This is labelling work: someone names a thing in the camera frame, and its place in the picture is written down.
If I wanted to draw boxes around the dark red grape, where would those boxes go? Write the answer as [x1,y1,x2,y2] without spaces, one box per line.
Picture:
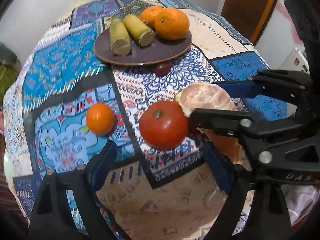
[153,62,172,76]

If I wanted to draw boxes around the green storage box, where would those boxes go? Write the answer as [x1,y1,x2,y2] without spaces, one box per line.
[0,64,18,103]

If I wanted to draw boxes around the small mandarin orange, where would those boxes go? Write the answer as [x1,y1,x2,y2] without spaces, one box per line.
[86,103,116,136]

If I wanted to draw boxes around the brown wooden door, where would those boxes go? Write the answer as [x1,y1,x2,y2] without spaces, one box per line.
[221,0,278,44]

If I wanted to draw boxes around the medium orange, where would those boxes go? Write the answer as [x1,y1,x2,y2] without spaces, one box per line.
[140,5,164,29]

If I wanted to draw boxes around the red tomato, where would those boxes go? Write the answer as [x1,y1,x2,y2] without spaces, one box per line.
[139,101,189,151]

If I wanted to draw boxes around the grey plush pillow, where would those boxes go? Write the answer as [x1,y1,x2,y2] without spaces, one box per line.
[0,42,17,65]

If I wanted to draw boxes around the patchwork patterned bedspread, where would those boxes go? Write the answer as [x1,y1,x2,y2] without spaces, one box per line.
[2,0,320,240]

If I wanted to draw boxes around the large orange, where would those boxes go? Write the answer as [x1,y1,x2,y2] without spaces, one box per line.
[154,8,189,41]

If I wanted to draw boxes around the dark purple plate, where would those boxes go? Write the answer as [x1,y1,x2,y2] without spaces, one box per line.
[94,29,193,66]

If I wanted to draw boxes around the peeled pomelo segment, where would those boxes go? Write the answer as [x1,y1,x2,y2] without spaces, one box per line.
[174,82,241,163]

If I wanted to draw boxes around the yellow-green banana half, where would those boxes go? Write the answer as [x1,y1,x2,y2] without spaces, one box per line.
[109,18,131,56]

